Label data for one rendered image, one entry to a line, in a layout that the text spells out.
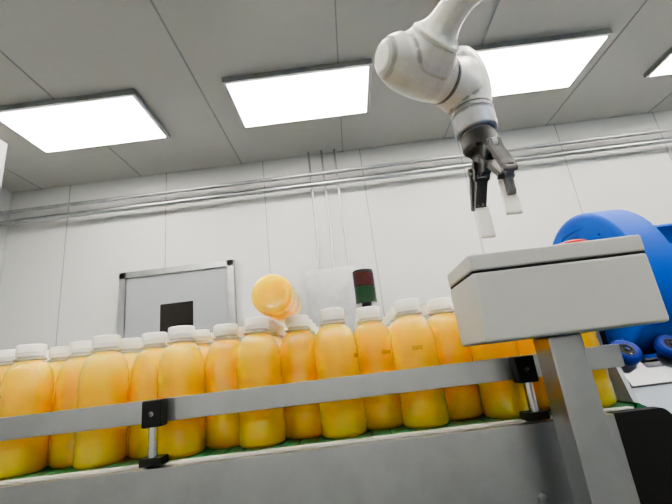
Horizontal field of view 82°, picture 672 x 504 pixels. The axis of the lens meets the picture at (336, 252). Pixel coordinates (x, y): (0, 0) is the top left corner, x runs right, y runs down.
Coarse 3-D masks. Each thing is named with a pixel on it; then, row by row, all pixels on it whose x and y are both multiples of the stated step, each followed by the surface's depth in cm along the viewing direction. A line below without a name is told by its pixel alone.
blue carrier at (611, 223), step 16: (576, 224) 78; (592, 224) 73; (608, 224) 69; (624, 224) 68; (640, 224) 67; (560, 240) 84; (656, 240) 64; (656, 256) 63; (656, 272) 62; (608, 336) 72; (624, 336) 68; (640, 336) 65; (656, 336) 65
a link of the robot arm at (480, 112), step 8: (464, 104) 81; (472, 104) 80; (480, 104) 80; (488, 104) 81; (456, 112) 83; (464, 112) 81; (472, 112) 80; (480, 112) 80; (488, 112) 80; (456, 120) 83; (464, 120) 81; (472, 120) 80; (480, 120) 79; (488, 120) 80; (496, 120) 81; (456, 128) 83; (464, 128) 81; (472, 128) 81; (496, 128) 83; (456, 136) 84
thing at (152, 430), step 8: (152, 400) 51; (160, 400) 51; (144, 408) 51; (152, 408) 51; (160, 408) 51; (144, 416) 51; (152, 416) 50; (160, 416) 51; (144, 424) 50; (152, 424) 50; (160, 424) 50; (152, 432) 50; (152, 440) 50; (152, 448) 50; (152, 456) 49; (160, 456) 50; (168, 456) 51; (144, 464) 49; (152, 464) 49; (160, 464) 49
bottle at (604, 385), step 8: (584, 336) 55; (592, 336) 55; (584, 344) 54; (592, 344) 54; (600, 376) 53; (608, 376) 54; (600, 384) 53; (608, 384) 53; (600, 392) 52; (608, 392) 52; (608, 400) 52; (616, 400) 53
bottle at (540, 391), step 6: (522, 342) 58; (528, 342) 58; (522, 348) 58; (528, 348) 58; (534, 348) 57; (522, 354) 58; (528, 354) 57; (540, 378) 56; (534, 384) 56; (540, 384) 56; (540, 390) 56; (540, 396) 56; (546, 396) 56; (540, 402) 55; (546, 402) 55; (540, 408) 55; (546, 408) 55
